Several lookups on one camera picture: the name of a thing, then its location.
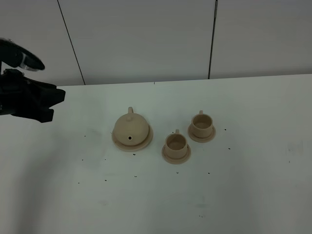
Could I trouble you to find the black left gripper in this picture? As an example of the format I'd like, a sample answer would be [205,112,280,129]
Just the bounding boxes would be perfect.
[0,69,66,123]

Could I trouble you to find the beige ceramic teapot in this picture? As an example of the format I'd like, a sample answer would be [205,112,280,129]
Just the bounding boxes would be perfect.
[113,107,149,146]

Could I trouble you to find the beige teapot saucer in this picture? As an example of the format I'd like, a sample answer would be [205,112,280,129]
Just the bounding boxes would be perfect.
[111,125,153,152]

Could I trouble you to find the near beige teacup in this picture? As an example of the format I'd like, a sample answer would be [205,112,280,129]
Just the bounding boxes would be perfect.
[164,129,188,159]

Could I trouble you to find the beige teacup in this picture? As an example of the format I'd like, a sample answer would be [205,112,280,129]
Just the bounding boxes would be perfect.
[191,110,213,138]
[164,129,188,159]

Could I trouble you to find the near beige cup saucer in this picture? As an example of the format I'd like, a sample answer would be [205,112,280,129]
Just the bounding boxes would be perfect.
[161,145,191,164]

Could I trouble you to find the beige cup saucer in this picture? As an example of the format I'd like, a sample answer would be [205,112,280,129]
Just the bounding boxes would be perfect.
[161,145,191,164]
[188,124,216,143]

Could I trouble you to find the far beige teacup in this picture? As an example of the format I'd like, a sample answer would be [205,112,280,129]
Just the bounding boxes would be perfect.
[191,110,213,138]

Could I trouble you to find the far beige cup saucer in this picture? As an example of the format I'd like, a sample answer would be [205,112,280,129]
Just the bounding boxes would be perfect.
[188,124,216,143]

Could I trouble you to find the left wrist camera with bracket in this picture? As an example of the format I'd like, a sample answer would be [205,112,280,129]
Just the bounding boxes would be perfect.
[0,38,45,71]

